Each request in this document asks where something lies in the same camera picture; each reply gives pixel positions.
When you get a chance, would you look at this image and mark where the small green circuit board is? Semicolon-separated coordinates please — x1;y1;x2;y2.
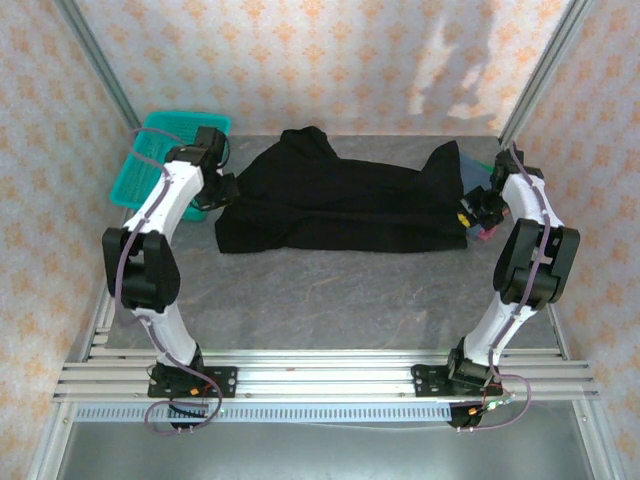
469;395;517;417

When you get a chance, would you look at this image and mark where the pink folded t-shirt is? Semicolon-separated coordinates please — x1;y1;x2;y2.
466;225;497;245

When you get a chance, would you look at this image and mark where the metal lower shelf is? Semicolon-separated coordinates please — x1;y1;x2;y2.
27;401;620;480

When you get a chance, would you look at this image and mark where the black t-shirt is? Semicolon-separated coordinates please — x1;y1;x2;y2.
214;125;471;256

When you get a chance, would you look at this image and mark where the teal plastic basket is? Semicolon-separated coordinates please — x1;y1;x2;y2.
109;110;234;223

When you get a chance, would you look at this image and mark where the white slotted cable duct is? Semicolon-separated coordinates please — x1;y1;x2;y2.
74;402;454;424

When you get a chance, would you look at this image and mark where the aluminium mounting rail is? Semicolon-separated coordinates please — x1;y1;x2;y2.
52;349;600;402

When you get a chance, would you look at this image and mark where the aluminium frame post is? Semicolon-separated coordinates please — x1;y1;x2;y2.
498;0;597;147
53;0;143;132

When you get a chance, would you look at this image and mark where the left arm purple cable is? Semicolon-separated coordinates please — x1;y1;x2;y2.
107;127;227;436

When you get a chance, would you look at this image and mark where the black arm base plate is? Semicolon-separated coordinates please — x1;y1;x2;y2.
148;366;238;400
411;364;454;398

